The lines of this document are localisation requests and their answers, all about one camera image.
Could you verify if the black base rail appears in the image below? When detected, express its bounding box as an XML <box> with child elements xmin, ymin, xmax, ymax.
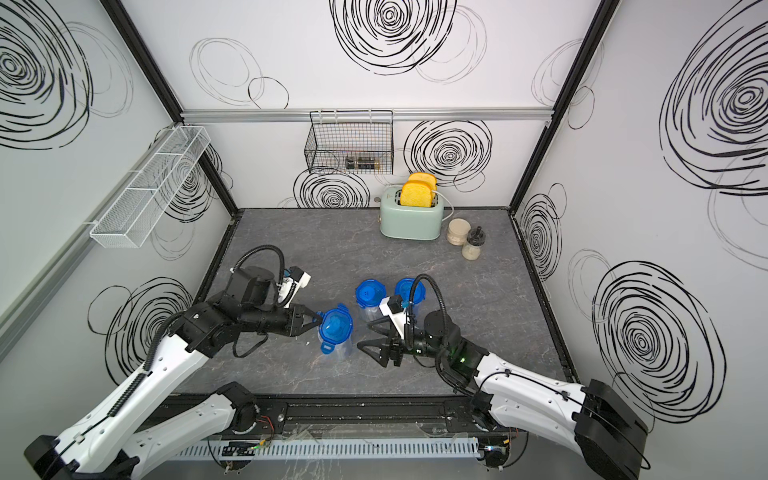
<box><xmin>143</xmin><ymin>394</ymin><xmax>511</xmax><ymax>436</ymax></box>

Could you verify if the blue-lid clear container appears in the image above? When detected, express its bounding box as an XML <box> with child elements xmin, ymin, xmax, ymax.
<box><xmin>318</xmin><ymin>304</ymin><xmax>354</xmax><ymax>360</ymax></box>
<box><xmin>394</xmin><ymin>277</ymin><xmax>427</xmax><ymax>310</ymax></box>
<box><xmin>355</xmin><ymin>279</ymin><xmax>387</xmax><ymax>323</ymax></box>

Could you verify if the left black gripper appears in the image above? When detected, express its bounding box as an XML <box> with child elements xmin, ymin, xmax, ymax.
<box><xmin>245</xmin><ymin>302</ymin><xmax>327</xmax><ymax>336</ymax></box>

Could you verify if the white slotted cable duct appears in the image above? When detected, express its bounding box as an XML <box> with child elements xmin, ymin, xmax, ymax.
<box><xmin>171</xmin><ymin>438</ymin><xmax>480</xmax><ymax>463</ymax></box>

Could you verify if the back yellow toast slice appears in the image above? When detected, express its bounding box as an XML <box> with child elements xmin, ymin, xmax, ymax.
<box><xmin>408</xmin><ymin>172</ymin><xmax>437</xmax><ymax>190</ymax></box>

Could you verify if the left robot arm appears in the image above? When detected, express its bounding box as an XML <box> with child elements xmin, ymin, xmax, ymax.
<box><xmin>24</xmin><ymin>245</ymin><xmax>322</xmax><ymax>479</ymax></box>

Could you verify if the black-cap glass bottle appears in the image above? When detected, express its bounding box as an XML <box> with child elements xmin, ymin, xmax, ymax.
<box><xmin>462</xmin><ymin>226</ymin><xmax>486</xmax><ymax>261</ymax></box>

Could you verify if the front yellow toast slice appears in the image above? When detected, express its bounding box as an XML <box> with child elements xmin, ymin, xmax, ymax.
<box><xmin>399</xmin><ymin>180</ymin><xmax>433</xmax><ymax>208</ymax></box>

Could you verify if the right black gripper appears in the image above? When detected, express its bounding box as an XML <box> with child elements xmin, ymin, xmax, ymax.
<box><xmin>359</xmin><ymin>315</ymin><xmax>451</xmax><ymax>368</ymax></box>

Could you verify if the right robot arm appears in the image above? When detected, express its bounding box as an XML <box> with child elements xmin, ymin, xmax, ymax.
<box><xmin>357</xmin><ymin>274</ymin><xmax>651</xmax><ymax>479</ymax></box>

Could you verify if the yellow toast slice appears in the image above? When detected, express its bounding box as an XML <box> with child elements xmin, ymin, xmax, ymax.
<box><xmin>408</xmin><ymin>172</ymin><xmax>437</xmax><ymax>190</ymax></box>
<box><xmin>399</xmin><ymin>180</ymin><xmax>433</xmax><ymax>208</ymax></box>

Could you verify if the mint green toaster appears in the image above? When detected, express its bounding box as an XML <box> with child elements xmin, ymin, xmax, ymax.
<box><xmin>379</xmin><ymin>186</ymin><xmax>455</xmax><ymax>241</ymax></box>

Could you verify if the black wire wall basket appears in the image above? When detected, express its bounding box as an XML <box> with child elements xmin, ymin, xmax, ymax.
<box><xmin>303</xmin><ymin>109</ymin><xmax>395</xmax><ymax>175</ymax></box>

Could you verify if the white mesh wall shelf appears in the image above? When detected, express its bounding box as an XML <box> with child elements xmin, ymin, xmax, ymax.
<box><xmin>89</xmin><ymin>126</ymin><xmax>211</xmax><ymax>249</ymax></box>

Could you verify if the beige round jar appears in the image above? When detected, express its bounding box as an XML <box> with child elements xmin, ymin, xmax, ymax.
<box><xmin>446</xmin><ymin>218</ymin><xmax>471</xmax><ymax>246</ymax></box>

